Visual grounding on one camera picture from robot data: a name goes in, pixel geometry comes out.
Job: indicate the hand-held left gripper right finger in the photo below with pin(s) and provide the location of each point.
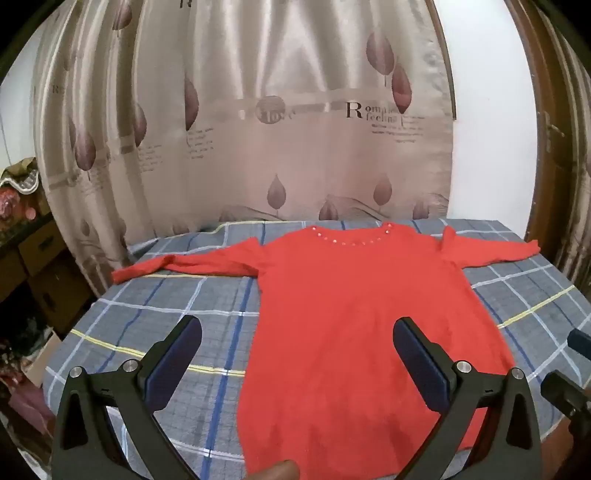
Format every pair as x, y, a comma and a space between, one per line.
418, 369

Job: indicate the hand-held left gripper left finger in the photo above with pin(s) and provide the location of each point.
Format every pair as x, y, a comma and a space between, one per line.
171, 369

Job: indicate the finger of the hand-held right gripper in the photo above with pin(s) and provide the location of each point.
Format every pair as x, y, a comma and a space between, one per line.
565, 392
579, 344

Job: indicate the red sweater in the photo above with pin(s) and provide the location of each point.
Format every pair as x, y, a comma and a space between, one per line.
332, 314

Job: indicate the person's left hand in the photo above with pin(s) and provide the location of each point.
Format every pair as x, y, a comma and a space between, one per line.
274, 471

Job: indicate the grey plaid blanket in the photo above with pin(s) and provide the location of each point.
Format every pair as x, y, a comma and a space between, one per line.
161, 323

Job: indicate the beige leaf print curtain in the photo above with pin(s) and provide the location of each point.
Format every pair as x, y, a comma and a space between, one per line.
300, 161

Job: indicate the brown wooden door frame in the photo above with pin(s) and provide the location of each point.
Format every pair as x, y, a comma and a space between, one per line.
572, 138

